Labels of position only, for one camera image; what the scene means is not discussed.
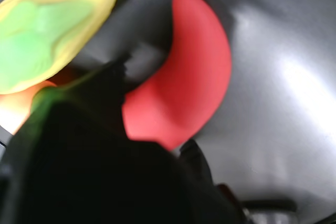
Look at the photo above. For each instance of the red toy chilli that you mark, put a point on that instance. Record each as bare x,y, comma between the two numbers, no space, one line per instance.
189,82

